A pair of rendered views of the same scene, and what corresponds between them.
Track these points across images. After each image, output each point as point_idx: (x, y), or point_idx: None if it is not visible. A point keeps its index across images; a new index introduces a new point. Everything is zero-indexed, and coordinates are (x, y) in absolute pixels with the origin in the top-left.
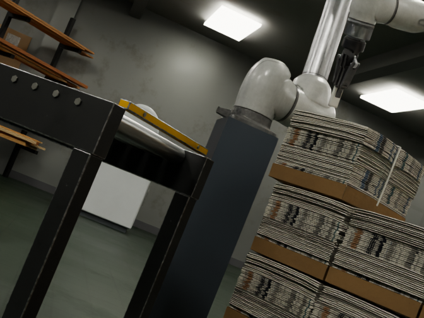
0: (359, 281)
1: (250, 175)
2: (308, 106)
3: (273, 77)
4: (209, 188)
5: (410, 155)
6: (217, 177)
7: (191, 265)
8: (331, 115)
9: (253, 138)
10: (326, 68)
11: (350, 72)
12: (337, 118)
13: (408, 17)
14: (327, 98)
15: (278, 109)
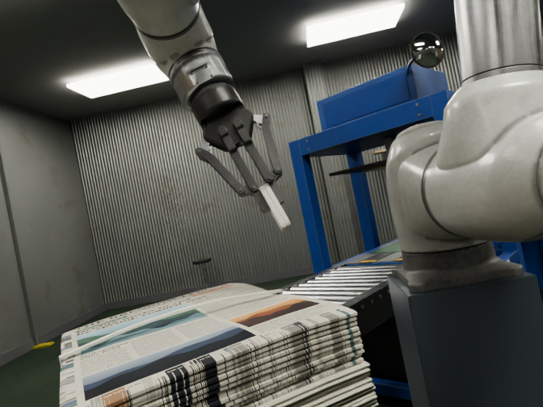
0: None
1: (420, 383)
2: (439, 189)
3: (386, 176)
4: (414, 406)
5: (60, 376)
6: (411, 385)
7: None
8: (498, 170)
9: (401, 305)
10: (469, 49)
11: (215, 169)
12: (138, 308)
13: (119, 4)
14: (473, 132)
15: (417, 228)
